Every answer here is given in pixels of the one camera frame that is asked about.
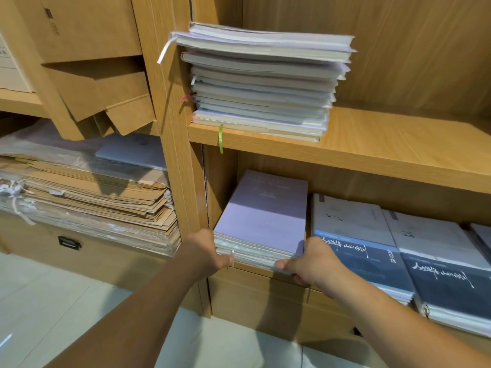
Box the person's left hand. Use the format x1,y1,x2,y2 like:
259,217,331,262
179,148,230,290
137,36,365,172
176,228,235,281

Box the person's right hand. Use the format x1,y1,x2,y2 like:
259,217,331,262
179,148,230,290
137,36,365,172
275,236,348,292

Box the blue band script notebook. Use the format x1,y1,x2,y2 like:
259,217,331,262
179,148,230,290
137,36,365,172
310,193,417,306

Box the large plain lilac notebook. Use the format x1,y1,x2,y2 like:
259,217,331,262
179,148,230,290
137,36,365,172
213,169,309,271

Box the dark blue script notebook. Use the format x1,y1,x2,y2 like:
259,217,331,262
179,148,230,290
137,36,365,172
384,209,491,338

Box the wooden shelf unit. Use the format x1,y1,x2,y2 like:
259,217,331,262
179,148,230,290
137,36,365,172
0,0,491,368

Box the green field picture notebook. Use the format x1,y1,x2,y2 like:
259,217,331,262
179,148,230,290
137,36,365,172
468,222,491,254

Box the stack of large blue notebooks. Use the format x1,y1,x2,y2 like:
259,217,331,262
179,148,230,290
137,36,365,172
157,22,356,143

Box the person's right forearm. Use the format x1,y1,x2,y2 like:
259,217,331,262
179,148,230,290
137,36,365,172
318,270,491,368

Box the person's left forearm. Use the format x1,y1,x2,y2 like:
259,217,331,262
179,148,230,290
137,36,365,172
46,264,212,368

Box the stack of flat wrapped packets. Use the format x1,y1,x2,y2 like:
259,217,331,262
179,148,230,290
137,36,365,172
0,119,181,256

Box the white file boxes row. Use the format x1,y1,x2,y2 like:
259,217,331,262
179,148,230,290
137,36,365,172
0,34,33,93

